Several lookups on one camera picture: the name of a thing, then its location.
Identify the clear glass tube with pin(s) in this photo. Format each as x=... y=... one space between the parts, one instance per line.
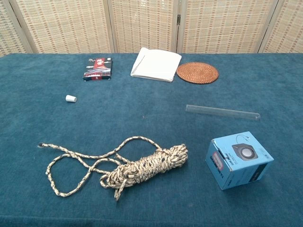
x=222 y=113

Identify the small white cap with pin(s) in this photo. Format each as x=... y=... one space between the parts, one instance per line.
x=71 y=98

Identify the teal table cloth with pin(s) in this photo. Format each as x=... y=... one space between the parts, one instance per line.
x=142 y=106

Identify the white spiral notebook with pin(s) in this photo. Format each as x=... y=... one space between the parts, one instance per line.
x=156 y=63

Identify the round woven rattan coaster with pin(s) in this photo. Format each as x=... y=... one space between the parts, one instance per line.
x=197 y=72

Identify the dark red printed card box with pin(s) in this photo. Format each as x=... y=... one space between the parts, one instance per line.
x=98 y=69

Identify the blue speaker carton box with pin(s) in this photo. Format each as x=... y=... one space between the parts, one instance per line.
x=236 y=165

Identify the woven bamboo folding screen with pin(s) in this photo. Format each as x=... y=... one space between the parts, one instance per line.
x=71 y=23

